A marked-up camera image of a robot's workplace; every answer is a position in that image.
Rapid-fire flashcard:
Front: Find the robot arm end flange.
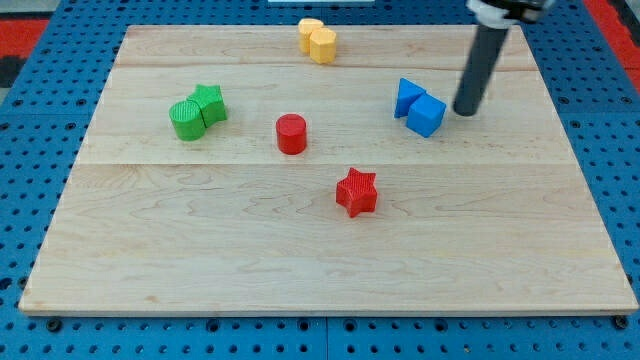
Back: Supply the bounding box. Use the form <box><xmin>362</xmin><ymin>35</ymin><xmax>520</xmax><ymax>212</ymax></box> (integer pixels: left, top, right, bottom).
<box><xmin>466</xmin><ymin>0</ymin><xmax>556</xmax><ymax>29</ymax></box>

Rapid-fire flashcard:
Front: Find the blue triangle block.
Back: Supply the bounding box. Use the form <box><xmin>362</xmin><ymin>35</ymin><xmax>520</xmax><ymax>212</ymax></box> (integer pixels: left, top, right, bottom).
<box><xmin>394</xmin><ymin>78</ymin><xmax>426</xmax><ymax>119</ymax></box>

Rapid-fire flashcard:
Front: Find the yellow hexagon block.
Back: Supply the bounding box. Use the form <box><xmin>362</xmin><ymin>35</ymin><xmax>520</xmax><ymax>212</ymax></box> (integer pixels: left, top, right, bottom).
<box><xmin>309</xmin><ymin>27</ymin><xmax>337</xmax><ymax>64</ymax></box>

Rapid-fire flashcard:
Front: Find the red star block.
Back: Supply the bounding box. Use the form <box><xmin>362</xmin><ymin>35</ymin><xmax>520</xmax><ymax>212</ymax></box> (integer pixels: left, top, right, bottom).
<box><xmin>336</xmin><ymin>167</ymin><xmax>378</xmax><ymax>218</ymax></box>

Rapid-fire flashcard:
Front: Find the red cylinder block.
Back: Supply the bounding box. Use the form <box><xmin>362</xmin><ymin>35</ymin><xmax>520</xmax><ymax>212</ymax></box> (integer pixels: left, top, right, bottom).
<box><xmin>275</xmin><ymin>114</ymin><xmax>307</xmax><ymax>155</ymax></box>

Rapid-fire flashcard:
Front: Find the light wooden board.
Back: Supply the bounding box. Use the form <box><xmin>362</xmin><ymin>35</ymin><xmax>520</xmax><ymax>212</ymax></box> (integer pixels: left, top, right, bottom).
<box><xmin>19</xmin><ymin>25</ymin><xmax>638</xmax><ymax>317</ymax></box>

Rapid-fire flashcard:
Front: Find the blue cube block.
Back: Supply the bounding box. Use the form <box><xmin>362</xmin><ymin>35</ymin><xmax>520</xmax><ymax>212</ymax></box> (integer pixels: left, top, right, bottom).
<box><xmin>406</xmin><ymin>93</ymin><xmax>446</xmax><ymax>138</ymax></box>

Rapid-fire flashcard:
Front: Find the green star block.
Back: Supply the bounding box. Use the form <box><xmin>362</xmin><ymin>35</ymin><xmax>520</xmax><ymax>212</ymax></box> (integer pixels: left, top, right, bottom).
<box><xmin>187</xmin><ymin>84</ymin><xmax>227</xmax><ymax>127</ymax></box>

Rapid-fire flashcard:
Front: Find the green cylinder block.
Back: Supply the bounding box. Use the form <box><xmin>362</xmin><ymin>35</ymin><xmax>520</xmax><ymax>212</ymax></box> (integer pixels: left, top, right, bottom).
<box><xmin>169</xmin><ymin>100</ymin><xmax>206</xmax><ymax>141</ymax></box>

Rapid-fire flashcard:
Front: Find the yellow round block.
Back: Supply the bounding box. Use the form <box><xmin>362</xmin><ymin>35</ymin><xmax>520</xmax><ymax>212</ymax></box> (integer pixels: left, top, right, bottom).
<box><xmin>298</xmin><ymin>18</ymin><xmax>324</xmax><ymax>54</ymax></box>

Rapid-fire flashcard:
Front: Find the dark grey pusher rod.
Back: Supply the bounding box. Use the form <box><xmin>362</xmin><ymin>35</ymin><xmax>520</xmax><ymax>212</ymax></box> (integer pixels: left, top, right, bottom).
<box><xmin>453</xmin><ymin>24</ymin><xmax>509</xmax><ymax>117</ymax></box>

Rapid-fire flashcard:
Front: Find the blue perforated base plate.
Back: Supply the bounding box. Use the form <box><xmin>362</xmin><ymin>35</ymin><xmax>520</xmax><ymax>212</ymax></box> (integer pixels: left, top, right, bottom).
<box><xmin>1</xmin><ymin>0</ymin><xmax>639</xmax><ymax>359</ymax></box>

